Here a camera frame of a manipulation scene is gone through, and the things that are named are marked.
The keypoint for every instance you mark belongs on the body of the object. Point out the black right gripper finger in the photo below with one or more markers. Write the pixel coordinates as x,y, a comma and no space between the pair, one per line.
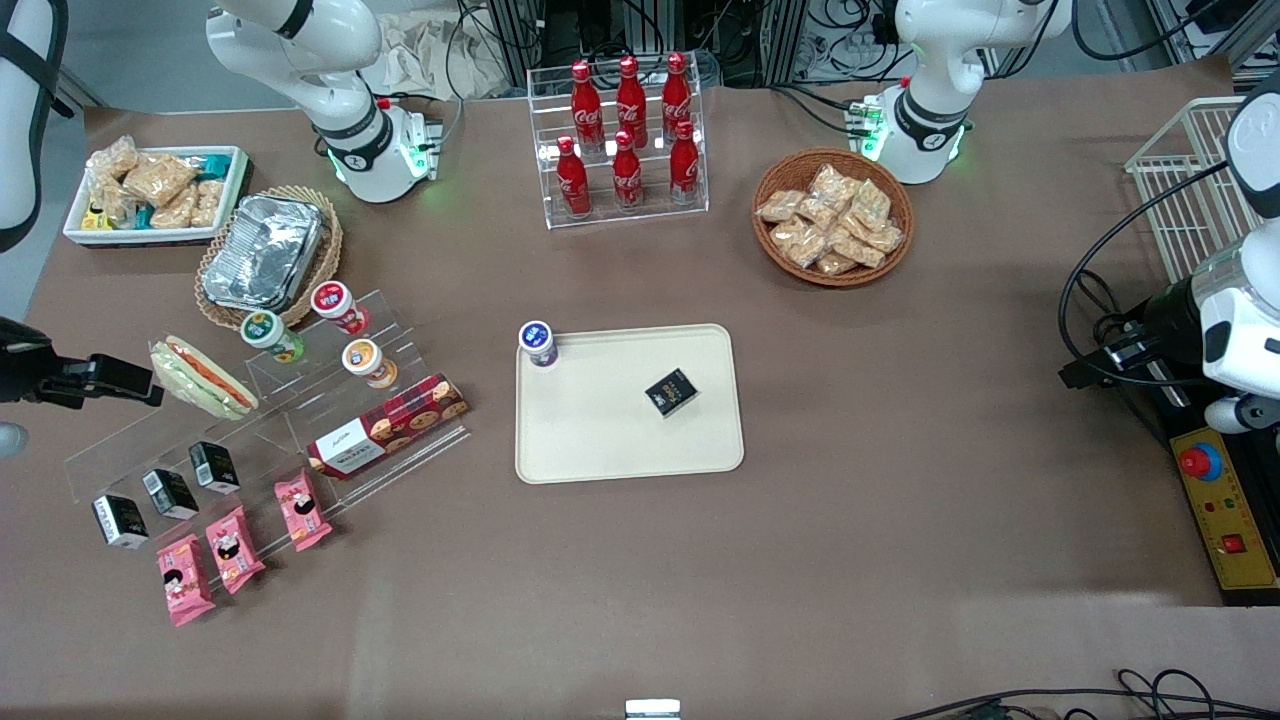
118,370
120,394

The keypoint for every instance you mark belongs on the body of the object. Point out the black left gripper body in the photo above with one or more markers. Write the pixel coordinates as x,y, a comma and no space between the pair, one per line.
1166,317

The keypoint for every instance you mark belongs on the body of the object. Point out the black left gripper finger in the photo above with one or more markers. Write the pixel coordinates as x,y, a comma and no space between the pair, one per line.
1085,374
1128,345

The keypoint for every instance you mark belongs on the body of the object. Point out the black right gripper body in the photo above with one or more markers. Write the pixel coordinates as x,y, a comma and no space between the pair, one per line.
22,372

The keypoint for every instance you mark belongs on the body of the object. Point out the triangle sandwich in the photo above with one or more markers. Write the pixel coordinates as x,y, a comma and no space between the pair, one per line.
205,380

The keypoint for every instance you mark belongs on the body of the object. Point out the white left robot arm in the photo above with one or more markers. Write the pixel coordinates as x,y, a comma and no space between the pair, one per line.
935,140

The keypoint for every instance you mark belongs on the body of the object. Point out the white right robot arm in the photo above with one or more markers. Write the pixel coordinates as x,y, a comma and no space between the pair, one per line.
372,160

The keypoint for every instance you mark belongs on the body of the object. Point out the beige plastic tray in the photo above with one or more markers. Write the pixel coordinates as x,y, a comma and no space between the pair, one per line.
600,430

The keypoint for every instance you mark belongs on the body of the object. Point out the small black drink carton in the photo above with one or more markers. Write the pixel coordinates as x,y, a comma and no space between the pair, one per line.
214,467
120,520
170,494

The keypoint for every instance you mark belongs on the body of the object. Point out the red emergency stop button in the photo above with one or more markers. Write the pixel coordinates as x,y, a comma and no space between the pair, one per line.
1200,461

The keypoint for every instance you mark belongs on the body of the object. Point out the green lid yogurt cup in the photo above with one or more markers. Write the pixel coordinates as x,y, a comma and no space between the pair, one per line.
266,332

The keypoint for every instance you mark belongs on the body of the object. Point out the small yellow packet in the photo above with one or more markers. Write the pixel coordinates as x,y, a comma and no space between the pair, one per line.
95,218

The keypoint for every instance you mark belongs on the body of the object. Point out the clear acrylic stepped shelf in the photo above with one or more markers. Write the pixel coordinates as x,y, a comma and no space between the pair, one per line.
275,405

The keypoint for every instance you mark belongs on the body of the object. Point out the clear bag brown snack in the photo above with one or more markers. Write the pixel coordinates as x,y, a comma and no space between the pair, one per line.
158,178
112,160
110,200
174,210
208,203

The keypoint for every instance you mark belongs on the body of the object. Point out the silver foil container stack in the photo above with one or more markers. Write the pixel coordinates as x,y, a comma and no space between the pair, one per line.
262,252

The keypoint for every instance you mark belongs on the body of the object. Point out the yellow control box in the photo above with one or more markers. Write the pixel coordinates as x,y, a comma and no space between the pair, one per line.
1225,510

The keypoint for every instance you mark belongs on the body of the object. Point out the pink snack packet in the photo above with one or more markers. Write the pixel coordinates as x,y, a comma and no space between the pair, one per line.
302,512
234,550
184,580

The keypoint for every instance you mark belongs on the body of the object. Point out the white rectangular snack bin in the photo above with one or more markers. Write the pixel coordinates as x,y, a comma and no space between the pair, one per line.
232,190

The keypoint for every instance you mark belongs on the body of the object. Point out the teal snack packet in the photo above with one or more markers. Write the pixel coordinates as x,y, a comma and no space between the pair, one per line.
215,165

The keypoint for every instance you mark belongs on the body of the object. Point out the red lid yogurt cup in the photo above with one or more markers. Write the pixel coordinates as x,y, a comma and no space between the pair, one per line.
335,302

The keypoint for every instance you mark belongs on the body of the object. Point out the oval wicker basket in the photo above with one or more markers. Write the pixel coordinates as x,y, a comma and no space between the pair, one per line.
325,270

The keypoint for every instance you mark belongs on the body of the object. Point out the clear bag biscuit snack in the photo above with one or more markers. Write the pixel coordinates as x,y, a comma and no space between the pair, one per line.
798,243
833,185
836,263
858,248
870,205
780,205
885,238

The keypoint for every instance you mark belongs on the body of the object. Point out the orange lid yogurt cup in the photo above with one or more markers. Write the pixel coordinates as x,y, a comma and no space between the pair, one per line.
365,360

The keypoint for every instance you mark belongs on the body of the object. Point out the red plaid cookie box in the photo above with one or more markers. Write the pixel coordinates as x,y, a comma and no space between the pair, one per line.
390,425

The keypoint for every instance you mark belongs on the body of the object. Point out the round wicker basket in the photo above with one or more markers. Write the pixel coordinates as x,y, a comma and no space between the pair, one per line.
775,255

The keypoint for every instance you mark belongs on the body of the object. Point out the small black box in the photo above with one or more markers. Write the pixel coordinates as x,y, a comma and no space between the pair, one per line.
671,392

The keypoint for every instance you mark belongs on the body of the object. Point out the blue lid yogurt cup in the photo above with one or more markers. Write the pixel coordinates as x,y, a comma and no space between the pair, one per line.
538,343

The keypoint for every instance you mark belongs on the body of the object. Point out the crumpled beige cloth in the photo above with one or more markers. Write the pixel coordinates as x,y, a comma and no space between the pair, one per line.
420,55

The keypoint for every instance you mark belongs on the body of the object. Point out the red cola bottle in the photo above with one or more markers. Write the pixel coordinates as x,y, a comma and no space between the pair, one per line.
685,168
677,100
627,178
573,185
586,110
631,105

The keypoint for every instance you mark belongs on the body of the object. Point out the clear acrylic bottle rack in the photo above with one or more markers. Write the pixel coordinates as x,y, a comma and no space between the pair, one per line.
650,215

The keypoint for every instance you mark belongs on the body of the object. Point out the small white device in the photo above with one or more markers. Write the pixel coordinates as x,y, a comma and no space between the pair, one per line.
653,709

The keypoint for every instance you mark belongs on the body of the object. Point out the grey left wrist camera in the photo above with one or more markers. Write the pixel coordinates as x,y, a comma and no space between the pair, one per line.
1240,413

